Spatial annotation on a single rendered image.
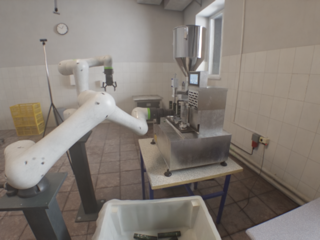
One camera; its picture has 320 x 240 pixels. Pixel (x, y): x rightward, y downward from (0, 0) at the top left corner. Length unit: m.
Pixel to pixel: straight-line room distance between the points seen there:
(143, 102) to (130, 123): 3.19
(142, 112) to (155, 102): 3.10
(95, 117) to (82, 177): 1.07
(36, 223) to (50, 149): 0.50
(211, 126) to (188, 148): 0.25
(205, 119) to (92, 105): 0.77
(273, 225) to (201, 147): 0.60
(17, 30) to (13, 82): 1.40
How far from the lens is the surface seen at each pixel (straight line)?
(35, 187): 0.92
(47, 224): 1.05
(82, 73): 1.28
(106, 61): 1.64
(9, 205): 0.94
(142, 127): 1.07
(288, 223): 1.06
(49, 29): 5.31
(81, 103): 0.84
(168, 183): 1.08
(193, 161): 1.15
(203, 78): 1.07
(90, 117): 0.68
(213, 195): 1.53
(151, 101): 4.22
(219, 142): 1.19
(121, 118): 0.96
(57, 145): 0.68
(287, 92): 2.32
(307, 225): 1.11
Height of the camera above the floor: 1.44
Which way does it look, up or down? 17 degrees down
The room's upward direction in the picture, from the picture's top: straight up
